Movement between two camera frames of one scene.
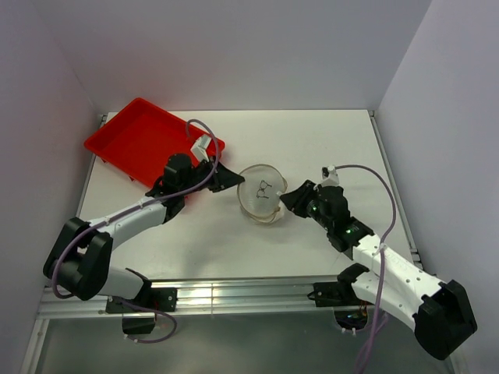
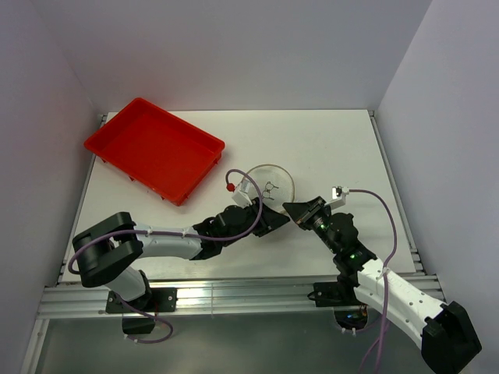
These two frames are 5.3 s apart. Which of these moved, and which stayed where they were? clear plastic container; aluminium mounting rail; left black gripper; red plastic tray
Moved: left black gripper
Stayed: clear plastic container; red plastic tray; aluminium mounting rail
